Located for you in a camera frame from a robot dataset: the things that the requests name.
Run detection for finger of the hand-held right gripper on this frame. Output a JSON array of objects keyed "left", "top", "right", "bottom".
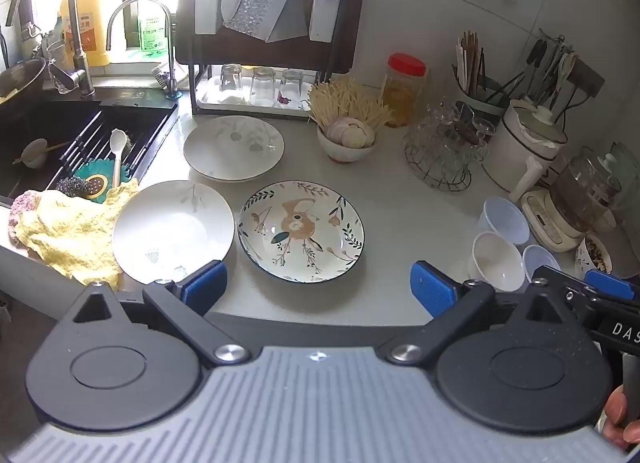
[
  {"left": 531, "top": 265, "right": 597, "bottom": 316},
  {"left": 582, "top": 268, "right": 637, "bottom": 302}
]

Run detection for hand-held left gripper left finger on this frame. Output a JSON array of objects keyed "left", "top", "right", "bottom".
[{"left": 61, "top": 259, "right": 252, "bottom": 366}]

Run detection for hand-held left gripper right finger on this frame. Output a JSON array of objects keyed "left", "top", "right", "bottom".
[{"left": 385, "top": 260, "right": 591, "bottom": 365}]

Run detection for plain white deep plate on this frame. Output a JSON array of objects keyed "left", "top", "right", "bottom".
[{"left": 112, "top": 180, "right": 235, "bottom": 285}]

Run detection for white ceramic bowl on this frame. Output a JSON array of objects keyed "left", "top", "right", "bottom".
[{"left": 472, "top": 231, "right": 526, "bottom": 292}]

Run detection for floral plate with dark rim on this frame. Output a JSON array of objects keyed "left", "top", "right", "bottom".
[{"left": 237, "top": 181, "right": 365, "bottom": 284}]

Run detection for white plate with grey leaves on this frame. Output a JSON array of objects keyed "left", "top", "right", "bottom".
[{"left": 183, "top": 116, "right": 285, "bottom": 183}]

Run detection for person's right hand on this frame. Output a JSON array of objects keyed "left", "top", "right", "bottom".
[{"left": 601, "top": 385, "right": 640, "bottom": 452}]

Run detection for translucent plastic bowl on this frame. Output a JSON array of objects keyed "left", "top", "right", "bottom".
[
  {"left": 522, "top": 244, "right": 562, "bottom": 284},
  {"left": 478, "top": 196, "right": 531, "bottom": 246}
]

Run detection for bowl of brown grains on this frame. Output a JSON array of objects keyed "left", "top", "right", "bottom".
[{"left": 575, "top": 234, "right": 613, "bottom": 280}]

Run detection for cream blender appliance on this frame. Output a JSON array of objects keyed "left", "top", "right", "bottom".
[{"left": 520, "top": 146, "right": 623, "bottom": 254}]

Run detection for yellow dish cloth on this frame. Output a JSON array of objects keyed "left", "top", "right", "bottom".
[{"left": 15, "top": 179, "right": 141, "bottom": 290}]

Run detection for white rice cooker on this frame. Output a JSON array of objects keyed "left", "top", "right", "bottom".
[{"left": 482, "top": 99, "right": 568, "bottom": 201}]

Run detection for set of cut glass cups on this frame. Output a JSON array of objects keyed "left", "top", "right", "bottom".
[{"left": 412, "top": 102, "right": 496, "bottom": 179}]

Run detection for teal flower sponge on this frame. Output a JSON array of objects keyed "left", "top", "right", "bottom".
[{"left": 75, "top": 158, "right": 136, "bottom": 204}]

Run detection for white bowl holding noodles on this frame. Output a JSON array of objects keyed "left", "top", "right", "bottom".
[{"left": 317, "top": 126, "right": 379, "bottom": 164}]

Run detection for white ceramic spoon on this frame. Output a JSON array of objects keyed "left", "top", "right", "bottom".
[{"left": 110, "top": 129, "right": 127, "bottom": 189}]

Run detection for amber glass cup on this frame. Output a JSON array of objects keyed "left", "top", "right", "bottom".
[{"left": 452, "top": 103, "right": 483, "bottom": 145}]

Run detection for steel wool scrubber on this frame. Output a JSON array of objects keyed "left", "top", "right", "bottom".
[{"left": 56, "top": 176, "right": 93, "bottom": 199}]

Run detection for purple onion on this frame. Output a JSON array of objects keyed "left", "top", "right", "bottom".
[{"left": 327, "top": 116, "right": 376, "bottom": 149}]

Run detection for black sink drain rack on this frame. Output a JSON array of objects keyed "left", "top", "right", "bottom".
[{"left": 60, "top": 103, "right": 176, "bottom": 185}]

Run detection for grey chopstick holder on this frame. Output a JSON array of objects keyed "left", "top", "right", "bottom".
[{"left": 452, "top": 63, "right": 511, "bottom": 116}]

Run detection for red lid plastic jar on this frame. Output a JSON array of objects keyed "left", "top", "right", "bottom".
[{"left": 382, "top": 53, "right": 428, "bottom": 128}]

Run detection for pink knitted cloth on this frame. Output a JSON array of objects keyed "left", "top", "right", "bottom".
[{"left": 9, "top": 192, "right": 37, "bottom": 244}]

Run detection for black dish rack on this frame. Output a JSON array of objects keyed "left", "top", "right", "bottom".
[{"left": 175, "top": 0, "right": 368, "bottom": 117}]

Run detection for bundle of dry noodles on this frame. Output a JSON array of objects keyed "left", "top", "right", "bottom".
[{"left": 307, "top": 78, "right": 393, "bottom": 131}]

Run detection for clear drinking glass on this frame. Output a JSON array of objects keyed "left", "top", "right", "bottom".
[
  {"left": 249, "top": 66, "right": 277, "bottom": 108},
  {"left": 278, "top": 69, "right": 304, "bottom": 107},
  {"left": 218, "top": 64, "right": 243, "bottom": 94}
]

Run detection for dish brush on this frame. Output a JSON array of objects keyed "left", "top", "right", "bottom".
[{"left": 151, "top": 63, "right": 174, "bottom": 89}]

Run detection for hanging kitchen utensils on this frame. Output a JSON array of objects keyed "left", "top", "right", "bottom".
[{"left": 520, "top": 28, "right": 606, "bottom": 104}]

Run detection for curved chrome faucet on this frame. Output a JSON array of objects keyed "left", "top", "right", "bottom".
[{"left": 106, "top": 0, "right": 182, "bottom": 96}]

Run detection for bundle of chopsticks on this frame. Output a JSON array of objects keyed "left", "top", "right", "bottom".
[{"left": 455, "top": 30, "right": 526, "bottom": 99}]

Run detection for black kitchen sink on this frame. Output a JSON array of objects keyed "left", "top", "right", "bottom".
[{"left": 0, "top": 88, "right": 180, "bottom": 205}]

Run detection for green label bottle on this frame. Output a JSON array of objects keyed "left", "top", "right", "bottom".
[{"left": 136, "top": 3, "right": 168, "bottom": 53}]

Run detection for white utensil holder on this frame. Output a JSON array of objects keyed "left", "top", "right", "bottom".
[
  {"left": 308, "top": 0, "right": 335, "bottom": 41},
  {"left": 194, "top": 0, "right": 219, "bottom": 36}
]

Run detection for dark tall sink faucet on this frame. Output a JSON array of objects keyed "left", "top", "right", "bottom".
[{"left": 6, "top": 0, "right": 96, "bottom": 96}]

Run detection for dark metal wok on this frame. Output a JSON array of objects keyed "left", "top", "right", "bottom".
[{"left": 0, "top": 57, "right": 48, "bottom": 110}]

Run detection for yellow detergent bottle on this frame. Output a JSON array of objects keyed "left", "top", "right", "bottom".
[{"left": 60, "top": 0, "right": 113, "bottom": 66}]

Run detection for brown cutting board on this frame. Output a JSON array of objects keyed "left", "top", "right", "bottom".
[{"left": 177, "top": 0, "right": 368, "bottom": 75}]

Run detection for round wire cup rack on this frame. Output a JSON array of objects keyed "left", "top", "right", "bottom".
[{"left": 402, "top": 126, "right": 473, "bottom": 192}]

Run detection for wooden handled ladle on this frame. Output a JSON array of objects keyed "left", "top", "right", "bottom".
[{"left": 12, "top": 138, "right": 72, "bottom": 169}]

